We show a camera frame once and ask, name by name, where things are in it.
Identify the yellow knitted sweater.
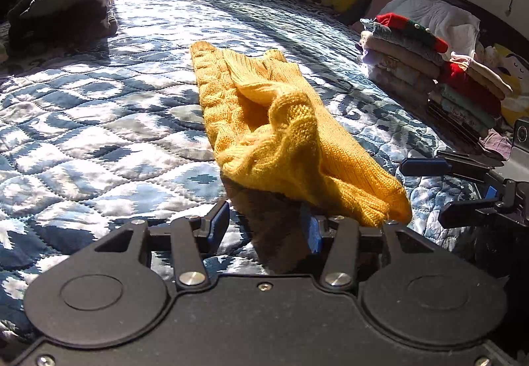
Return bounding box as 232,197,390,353
190,42,412,227

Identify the teal folded garment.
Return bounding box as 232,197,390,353
428,84,497,137

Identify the red folded garment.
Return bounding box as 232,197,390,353
437,62,501,118

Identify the lilac folded garment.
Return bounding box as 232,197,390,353
361,50,436,94

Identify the blue white patterned quilt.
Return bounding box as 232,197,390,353
1,0,468,344

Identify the grey blue folded garment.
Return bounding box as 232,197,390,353
359,18,444,66

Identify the beige folded garment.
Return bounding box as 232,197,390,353
359,31,443,79

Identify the red green knitted garment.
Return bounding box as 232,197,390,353
375,13,448,53

